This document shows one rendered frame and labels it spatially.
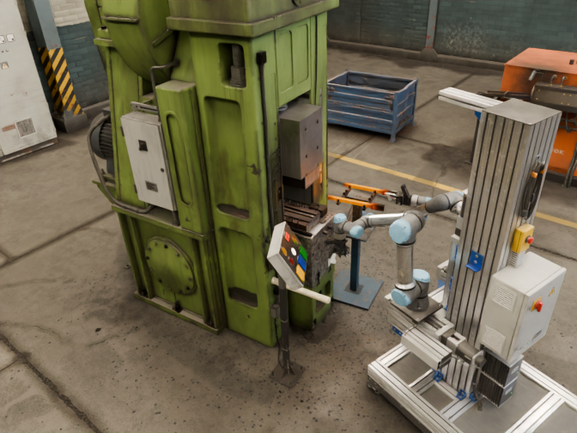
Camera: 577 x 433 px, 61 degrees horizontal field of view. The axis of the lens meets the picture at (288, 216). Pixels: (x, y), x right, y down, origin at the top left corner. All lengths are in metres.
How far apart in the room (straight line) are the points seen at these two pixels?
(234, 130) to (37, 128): 5.29
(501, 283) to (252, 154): 1.54
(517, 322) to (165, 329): 2.66
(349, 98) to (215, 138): 4.33
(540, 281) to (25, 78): 6.86
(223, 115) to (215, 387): 1.89
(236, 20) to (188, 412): 2.50
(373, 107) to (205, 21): 4.61
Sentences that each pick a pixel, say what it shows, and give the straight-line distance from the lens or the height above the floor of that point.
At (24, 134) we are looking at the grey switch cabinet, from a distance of 7.99.
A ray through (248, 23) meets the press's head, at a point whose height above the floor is 2.37.
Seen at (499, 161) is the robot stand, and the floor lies 1.81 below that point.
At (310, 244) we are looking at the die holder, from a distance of 3.45.
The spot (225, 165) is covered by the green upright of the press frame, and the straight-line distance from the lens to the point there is 3.25.
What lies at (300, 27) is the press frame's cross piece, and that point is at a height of 2.24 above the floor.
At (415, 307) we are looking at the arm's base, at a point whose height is 0.85.
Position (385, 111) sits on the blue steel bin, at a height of 0.42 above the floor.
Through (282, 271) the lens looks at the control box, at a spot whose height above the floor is 1.07.
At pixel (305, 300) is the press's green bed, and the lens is 3.82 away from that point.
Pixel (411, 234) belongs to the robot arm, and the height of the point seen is 1.40.
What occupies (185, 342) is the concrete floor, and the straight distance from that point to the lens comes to 4.08.
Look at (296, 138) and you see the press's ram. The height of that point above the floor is 1.65.
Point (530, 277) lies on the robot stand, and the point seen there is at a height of 1.23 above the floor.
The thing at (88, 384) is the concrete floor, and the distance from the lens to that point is 4.04.
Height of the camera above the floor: 2.86
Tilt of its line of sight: 32 degrees down
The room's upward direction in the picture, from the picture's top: 3 degrees counter-clockwise
